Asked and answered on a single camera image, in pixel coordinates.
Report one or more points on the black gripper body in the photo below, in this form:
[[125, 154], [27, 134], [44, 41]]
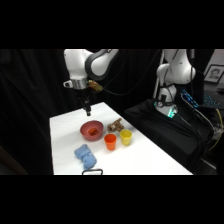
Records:
[[82, 97]]

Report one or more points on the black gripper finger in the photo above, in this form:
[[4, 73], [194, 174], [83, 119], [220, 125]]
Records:
[[86, 111], [90, 111]]

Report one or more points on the red patterned ball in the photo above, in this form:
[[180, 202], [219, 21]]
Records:
[[93, 131]]

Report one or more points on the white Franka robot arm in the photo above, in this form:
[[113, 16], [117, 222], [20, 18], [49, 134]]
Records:
[[76, 65]]

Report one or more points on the pink bowl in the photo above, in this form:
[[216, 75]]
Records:
[[87, 128]]

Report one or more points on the orange plastic cup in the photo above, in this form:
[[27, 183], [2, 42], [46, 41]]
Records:
[[110, 141]]

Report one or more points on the yellow plastic cup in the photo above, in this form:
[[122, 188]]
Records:
[[126, 137]]

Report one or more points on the blue plush cloth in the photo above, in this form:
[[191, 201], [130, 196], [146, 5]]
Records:
[[86, 156]]

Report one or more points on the black curtain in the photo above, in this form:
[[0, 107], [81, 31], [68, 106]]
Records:
[[33, 83]]

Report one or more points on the black draped robot stand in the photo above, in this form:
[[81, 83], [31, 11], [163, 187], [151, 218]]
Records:
[[156, 130]]

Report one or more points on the backlit keyboard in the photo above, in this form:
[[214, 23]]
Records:
[[213, 99]]

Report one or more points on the framed portrait picture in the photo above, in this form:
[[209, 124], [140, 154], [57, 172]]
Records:
[[214, 73]]

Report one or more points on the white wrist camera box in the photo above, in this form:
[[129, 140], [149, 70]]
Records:
[[68, 83]]

